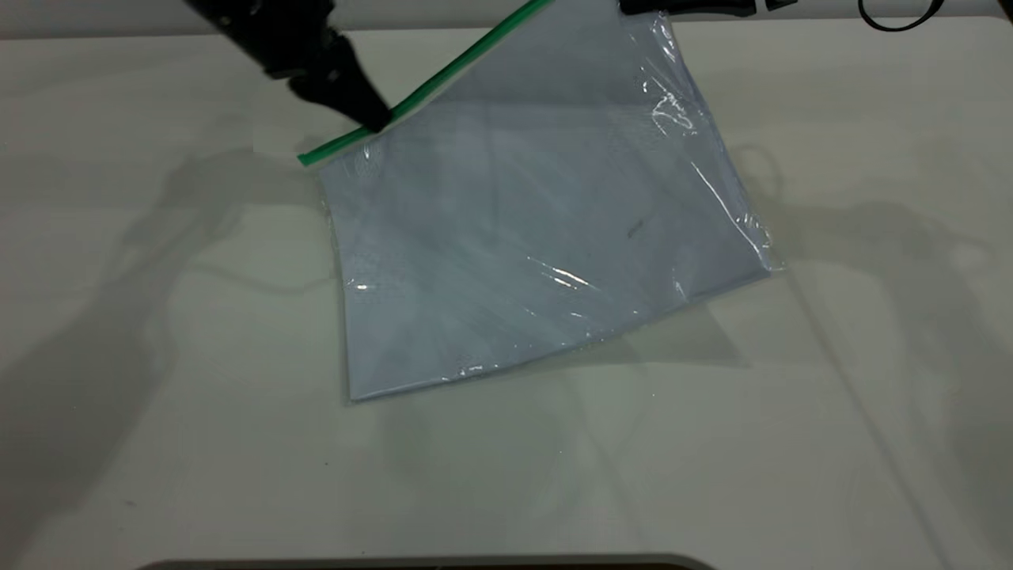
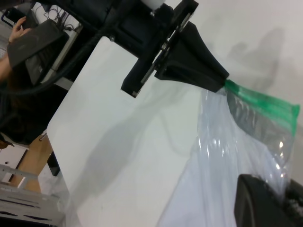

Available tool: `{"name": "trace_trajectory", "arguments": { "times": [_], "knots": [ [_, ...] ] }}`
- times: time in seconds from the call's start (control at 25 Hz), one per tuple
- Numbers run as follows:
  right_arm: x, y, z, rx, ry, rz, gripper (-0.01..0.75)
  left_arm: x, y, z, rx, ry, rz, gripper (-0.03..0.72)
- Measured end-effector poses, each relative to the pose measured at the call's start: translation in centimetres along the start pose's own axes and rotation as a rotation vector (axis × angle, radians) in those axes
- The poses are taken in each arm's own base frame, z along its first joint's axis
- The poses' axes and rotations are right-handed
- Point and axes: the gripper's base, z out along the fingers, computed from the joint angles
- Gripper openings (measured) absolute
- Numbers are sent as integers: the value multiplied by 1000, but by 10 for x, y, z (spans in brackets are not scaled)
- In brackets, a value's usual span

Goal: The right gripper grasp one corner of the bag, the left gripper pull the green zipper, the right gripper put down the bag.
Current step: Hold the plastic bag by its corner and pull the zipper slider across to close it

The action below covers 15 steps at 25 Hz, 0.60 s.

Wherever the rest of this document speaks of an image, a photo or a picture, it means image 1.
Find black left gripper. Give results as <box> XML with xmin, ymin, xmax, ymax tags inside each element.
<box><xmin>186</xmin><ymin>0</ymin><xmax>393</xmax><ymax>133</ymax></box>

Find transparent zip bag green zipper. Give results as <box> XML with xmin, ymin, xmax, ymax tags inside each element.
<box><xmin>297</xmin><ymin>0</ymin><xmax>786</xmax><ymax>405</ymax></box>

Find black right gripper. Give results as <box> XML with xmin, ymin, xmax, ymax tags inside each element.
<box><xmin>620</xmin><ymin>0</ymin><xmax>800</xmax><ymax>17</ymax></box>

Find black looped cable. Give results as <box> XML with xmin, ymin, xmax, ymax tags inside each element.
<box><xmin>859</xmin><ymin>0</ymin><xmax>947</xmax><ymax>33</ymax></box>

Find white paper stack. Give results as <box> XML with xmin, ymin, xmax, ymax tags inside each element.
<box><xmin>323</xmin><ymin>0</ymin><xmax>772</xmax><ymax>401</ymax></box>

